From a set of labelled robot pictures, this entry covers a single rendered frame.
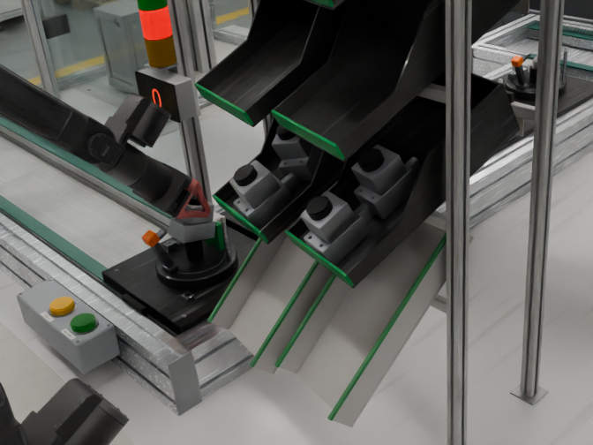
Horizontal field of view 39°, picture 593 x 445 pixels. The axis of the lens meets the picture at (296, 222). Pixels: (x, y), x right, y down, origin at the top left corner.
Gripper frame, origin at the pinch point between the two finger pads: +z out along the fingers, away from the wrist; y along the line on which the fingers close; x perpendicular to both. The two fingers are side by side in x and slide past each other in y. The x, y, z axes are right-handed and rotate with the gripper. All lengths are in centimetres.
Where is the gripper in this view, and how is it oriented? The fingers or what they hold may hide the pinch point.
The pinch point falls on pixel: (196, 207)
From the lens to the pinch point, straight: 139.9
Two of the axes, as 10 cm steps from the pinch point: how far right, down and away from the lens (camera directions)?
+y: -6.6, -3.2, 6.8
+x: -5.0, 8.7, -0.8
